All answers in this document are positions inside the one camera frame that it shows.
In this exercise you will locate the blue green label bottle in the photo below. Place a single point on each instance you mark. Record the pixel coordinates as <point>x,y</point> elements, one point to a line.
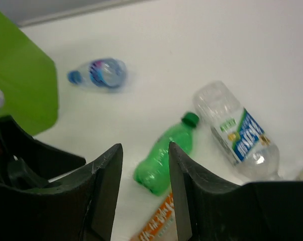
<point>244,142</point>

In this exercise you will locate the green plastic bin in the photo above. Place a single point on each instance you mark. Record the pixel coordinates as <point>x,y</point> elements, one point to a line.
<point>28,80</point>

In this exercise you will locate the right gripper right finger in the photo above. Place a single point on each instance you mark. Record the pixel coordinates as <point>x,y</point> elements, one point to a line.
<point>208,207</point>

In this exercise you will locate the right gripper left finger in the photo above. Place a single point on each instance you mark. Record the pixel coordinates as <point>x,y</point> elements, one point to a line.
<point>50,194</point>

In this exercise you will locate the green soda bottle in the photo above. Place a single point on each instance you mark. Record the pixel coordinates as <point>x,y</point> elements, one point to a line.
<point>153,172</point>

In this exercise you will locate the blue label water bottle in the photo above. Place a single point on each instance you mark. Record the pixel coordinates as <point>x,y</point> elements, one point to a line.
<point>107,73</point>

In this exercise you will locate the orange label tea bottle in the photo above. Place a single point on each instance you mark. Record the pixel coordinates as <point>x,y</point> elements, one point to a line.
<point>161,225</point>

